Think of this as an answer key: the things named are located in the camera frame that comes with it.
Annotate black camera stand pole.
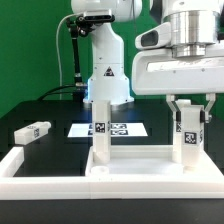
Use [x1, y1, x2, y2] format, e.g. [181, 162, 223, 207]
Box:
[66, 18, 82, 87]

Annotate white desk top tray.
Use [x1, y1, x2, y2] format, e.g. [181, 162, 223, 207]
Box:
[85, 145, 222, 177]

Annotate black cables at base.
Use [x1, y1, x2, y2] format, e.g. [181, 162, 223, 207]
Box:
[37, 84, 88, 102]

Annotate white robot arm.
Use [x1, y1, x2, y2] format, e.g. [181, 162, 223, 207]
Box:
[71, 0, 224, 122]

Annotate white cable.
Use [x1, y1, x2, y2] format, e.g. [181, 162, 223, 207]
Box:
[55, 13, 83, 100]

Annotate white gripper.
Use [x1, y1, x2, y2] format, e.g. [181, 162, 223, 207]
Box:
[132, 46, 224, 123]

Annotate sheet with fiducial markers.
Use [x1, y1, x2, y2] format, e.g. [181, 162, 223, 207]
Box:
[68, 123, 147, 138]

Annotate white U-shaped frame fence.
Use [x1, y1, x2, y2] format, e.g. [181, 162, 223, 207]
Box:
[0, 147, 224, 200]

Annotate black camera on stand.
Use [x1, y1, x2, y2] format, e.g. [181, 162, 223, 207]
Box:
[75, 10, 115, 37]

